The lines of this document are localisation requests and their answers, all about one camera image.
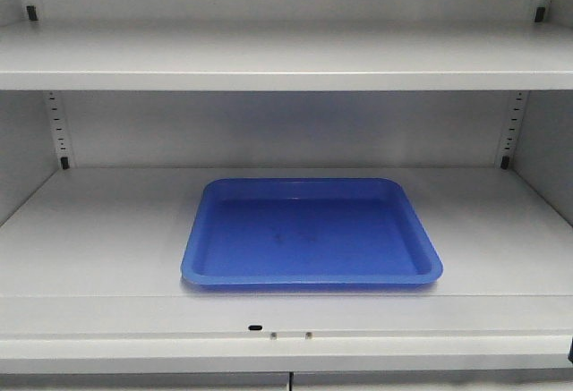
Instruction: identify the black shelf clip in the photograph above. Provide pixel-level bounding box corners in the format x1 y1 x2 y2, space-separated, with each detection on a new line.
500 156 510 170
26 5 38 21
534 6 546 23
60 157 70 170

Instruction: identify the grey upper cabinet shelf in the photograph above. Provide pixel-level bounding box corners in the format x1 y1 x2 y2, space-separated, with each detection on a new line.
1 21 572 91

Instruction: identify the blue plastic tray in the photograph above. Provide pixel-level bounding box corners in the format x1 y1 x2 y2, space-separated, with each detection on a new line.
181 178 443 288

